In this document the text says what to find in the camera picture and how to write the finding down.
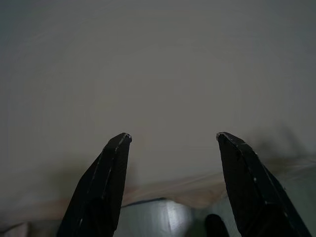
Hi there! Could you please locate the white bed sheet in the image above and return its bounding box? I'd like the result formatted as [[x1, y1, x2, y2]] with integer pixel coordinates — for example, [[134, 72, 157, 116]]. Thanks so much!
[[0, 0, 316, 220]]

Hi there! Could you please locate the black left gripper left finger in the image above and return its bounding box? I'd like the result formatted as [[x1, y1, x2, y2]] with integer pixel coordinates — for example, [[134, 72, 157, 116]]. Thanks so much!
[[56, 132, 133, 237]]

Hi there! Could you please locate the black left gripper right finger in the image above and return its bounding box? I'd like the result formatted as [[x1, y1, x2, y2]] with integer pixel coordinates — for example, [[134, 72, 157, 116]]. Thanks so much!
[[216, 131, 314, 237]]

